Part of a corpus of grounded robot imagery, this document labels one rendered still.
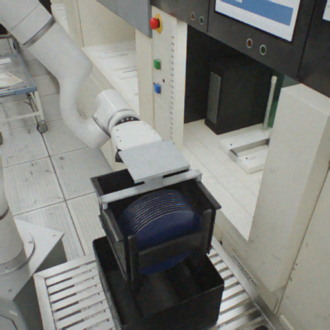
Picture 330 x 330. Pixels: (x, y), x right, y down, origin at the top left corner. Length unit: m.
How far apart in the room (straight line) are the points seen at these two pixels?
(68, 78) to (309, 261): 0.70
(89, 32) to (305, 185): 2.23
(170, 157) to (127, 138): 0.12
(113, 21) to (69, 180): 1.23
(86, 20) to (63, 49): 1.90
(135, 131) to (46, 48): 0.26
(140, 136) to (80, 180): 1.96
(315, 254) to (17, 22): 0.81
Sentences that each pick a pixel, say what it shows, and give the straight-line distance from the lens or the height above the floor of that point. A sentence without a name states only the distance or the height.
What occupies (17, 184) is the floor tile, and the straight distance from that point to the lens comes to 2.83.
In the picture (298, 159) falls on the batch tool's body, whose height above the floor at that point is 1.28.
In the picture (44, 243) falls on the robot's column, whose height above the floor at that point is 0.76.
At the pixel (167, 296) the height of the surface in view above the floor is 0.77.
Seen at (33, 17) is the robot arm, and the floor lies 1.50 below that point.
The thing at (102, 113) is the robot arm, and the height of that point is 1.27.
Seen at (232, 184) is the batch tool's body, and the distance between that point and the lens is 1.28.
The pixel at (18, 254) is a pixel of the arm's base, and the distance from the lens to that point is 1.25.
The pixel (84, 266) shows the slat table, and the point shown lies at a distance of 1.18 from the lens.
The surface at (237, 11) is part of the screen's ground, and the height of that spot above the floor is 1.49.
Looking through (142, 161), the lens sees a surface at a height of 1.27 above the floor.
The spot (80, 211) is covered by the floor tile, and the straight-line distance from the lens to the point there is 2.46.
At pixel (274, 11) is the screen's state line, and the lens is 0.80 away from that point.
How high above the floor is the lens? 1.69
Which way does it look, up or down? 37 degrees down
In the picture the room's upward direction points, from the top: straight up
